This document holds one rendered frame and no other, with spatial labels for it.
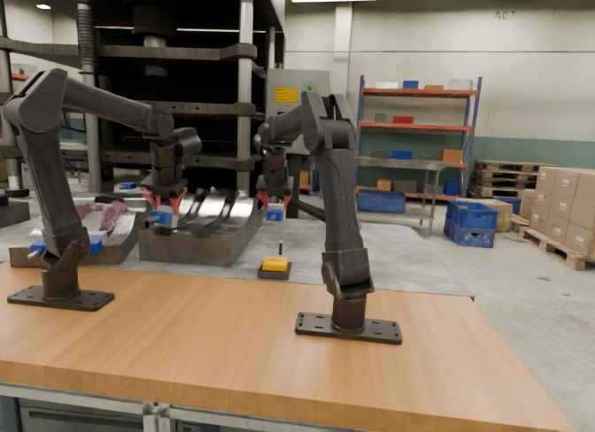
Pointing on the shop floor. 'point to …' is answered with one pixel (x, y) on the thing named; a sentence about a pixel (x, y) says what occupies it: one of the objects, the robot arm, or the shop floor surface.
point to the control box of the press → (285, 96)
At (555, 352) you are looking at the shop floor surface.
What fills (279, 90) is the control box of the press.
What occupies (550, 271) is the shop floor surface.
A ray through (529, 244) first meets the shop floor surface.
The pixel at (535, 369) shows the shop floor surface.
